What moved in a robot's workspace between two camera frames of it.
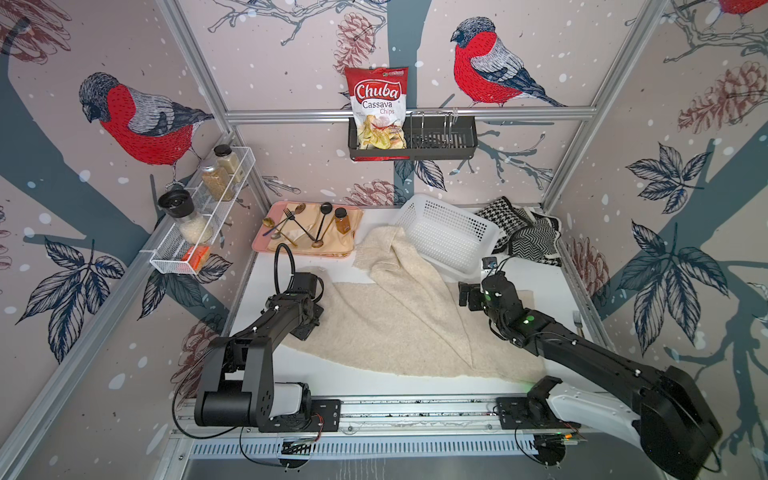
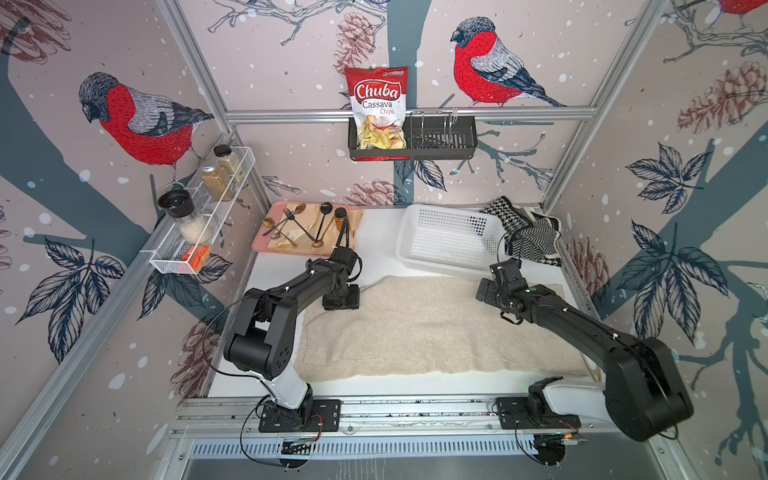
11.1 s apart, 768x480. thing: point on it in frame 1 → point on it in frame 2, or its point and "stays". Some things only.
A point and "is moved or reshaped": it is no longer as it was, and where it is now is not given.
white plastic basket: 454,239 is moved or reshaped
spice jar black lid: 228,160 stays
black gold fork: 290,216 stays
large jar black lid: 178,206 stays
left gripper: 317,311 → 353,302
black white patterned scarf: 525,233 stays
